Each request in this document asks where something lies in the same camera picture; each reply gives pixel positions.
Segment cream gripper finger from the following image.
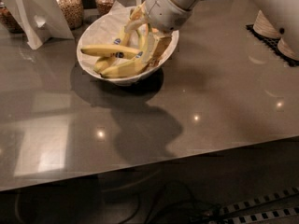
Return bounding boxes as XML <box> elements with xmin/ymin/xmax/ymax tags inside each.
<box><xmin>142</xmin><ymin>26</ymin><xmax>172</xmax><ymax>64</ymax></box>
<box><xmin>124</xmin><ymin>3</ymin><xmax>148</xmax><ymax>34</ymax></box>

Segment large front yellow banana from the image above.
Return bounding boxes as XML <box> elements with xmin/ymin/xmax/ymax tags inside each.
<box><xmin>99</xmin><ymin>31</ymin><xmax>157</xmax><ymax>79</ymax></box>

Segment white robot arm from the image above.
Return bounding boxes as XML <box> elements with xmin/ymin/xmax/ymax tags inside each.
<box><xmin>125</xmin><ymin>0</ymin><xmax>299</xmax><ymax>67</ymax></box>

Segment white bowl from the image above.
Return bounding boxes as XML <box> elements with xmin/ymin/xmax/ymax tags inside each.
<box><xmin>76</xmin><ymin>6</ymin><xmax>180</xmax><ymax>87</ymax></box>

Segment top horizontal yellow banana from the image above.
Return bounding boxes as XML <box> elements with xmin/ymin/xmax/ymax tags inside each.
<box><xmin>80</xmin><ymin>44</ymin><xmax>140</xmax><ymax>59</ymax></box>

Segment back yellow banana with sticker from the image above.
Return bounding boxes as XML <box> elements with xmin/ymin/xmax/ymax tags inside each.
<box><xmin>93</xmin><ymin>28</ymin><xmax>131</xmax><ymax>74</ymax></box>

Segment middle glass jar of nuts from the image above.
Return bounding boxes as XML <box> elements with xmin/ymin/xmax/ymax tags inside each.
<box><xmin>95</xmin><ymin>0</ymin><xmax>114</xmax><ymax>16</ymax></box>

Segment large glass jar of nuts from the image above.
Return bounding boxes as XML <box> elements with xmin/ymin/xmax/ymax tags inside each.
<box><xmin>56</xmin><ymin>0</ymin><xmax>83</xmax><ymax>30</ymax></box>

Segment left white folded sign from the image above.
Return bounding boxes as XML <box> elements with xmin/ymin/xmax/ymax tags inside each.
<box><xmin>3</xmin><ymin>0</ymin><xmax>74</xmax><ymax>49</ymax></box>

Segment black rubber mat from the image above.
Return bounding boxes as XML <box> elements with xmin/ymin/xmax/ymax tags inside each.
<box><xmin>246</xmin><ymin>24</ymin><xmax>299</xmax><ymax>67</ymax></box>

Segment left edge glass jar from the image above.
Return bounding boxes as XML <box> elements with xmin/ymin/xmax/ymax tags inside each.
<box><xmin>0</xmin><ymin>0</ymin><xmax>23</xmax><ymax>34</ymax></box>

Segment black white striped floor strip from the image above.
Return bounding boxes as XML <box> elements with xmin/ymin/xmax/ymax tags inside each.
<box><xmin>199</xmin><ymin>186</ymin><xmax>299</xmax><ymax>224</ymax></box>

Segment black floor cable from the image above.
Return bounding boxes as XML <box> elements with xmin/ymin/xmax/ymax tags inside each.
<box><xmin>118</xmin><ymin>179</ymin><xmax>225</xmax><ymax>224</ymax></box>

